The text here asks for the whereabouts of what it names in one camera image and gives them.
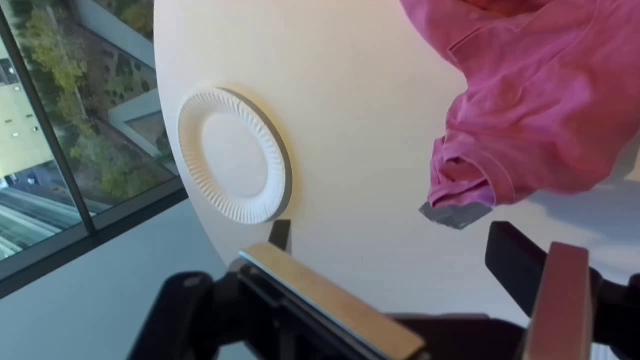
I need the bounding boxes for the white paper plate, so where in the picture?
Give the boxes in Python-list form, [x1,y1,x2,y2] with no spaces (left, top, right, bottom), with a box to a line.
[178,88,293,225]

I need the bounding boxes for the pink purple shirt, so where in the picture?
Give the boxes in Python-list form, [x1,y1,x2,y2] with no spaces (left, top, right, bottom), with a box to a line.
[400,0,640,208]

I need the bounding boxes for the small grey tag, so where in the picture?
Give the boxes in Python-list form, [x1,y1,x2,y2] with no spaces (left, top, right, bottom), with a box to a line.
[421,204,490,231]

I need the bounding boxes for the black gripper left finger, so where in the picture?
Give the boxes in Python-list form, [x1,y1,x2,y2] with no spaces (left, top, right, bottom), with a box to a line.
[238,243,427,360]

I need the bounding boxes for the window frame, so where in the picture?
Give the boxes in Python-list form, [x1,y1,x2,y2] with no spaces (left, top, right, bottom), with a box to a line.
[0,0,187,299]

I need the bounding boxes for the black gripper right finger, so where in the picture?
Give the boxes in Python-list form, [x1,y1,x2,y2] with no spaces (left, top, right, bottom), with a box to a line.
[522,243,594,360]

